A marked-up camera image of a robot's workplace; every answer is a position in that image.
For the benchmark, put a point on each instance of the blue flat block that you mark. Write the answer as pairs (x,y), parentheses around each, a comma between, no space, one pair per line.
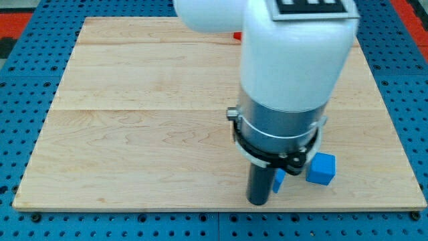
(278,180)

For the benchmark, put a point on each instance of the red block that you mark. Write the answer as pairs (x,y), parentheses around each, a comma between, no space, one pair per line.
(237,35)

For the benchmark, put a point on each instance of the wooden board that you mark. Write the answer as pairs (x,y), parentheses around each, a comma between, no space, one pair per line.
(138,125)

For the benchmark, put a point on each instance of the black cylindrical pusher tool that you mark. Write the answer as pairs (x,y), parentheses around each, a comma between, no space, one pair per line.
(259,184)

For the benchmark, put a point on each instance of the fiducial marker tag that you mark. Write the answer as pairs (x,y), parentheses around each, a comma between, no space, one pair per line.
(293,10)

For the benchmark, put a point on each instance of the blue cube block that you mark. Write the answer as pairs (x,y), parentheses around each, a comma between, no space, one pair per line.
(322,169)

